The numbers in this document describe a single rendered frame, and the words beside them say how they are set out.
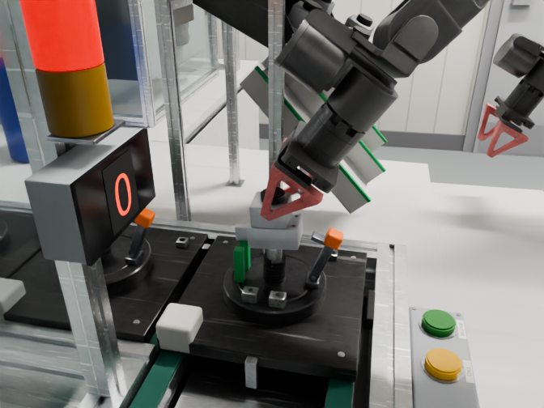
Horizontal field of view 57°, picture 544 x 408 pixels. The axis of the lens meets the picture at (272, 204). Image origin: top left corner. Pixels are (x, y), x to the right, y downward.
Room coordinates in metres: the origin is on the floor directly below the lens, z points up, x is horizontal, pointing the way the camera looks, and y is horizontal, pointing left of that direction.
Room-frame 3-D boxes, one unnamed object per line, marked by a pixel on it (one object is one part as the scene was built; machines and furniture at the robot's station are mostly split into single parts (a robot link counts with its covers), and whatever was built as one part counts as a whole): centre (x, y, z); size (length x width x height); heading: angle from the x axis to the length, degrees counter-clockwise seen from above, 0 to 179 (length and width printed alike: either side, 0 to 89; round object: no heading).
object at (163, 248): (0.59, 0.25, 1.01); 0.24 x 0.24 x 0.13; 78
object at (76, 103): (0.38, 0.15, 1.29); 0.05 x 0.05 x 0.05
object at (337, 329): (0.54, 0.00, 0.96); 0.24 x 0.24 x 0.02; 78
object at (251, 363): (0.42, 0.02, 0.95); 0.01 x 0.01 x 0.04; 78
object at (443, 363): (0.41, -0.20, 0.96); 0.04 x 0.04 x 0.02
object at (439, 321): (0.48, -0.21, 0.96); 0.04 x 0.04 x 0.02
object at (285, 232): (0.54, 0.01, 1.09); 0.08 x 0.04 x 0.07; 79
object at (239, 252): (0.54, 0.04, 1.01); 0.01 x 0.01 x 0.05; 78
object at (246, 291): (0.50, 0.03, 1.00); 0.02 x 0.01 x 0.02; 78
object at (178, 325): (0.47, 0.11, 0.97); 0.05 x 0.05 x 0.04; 78
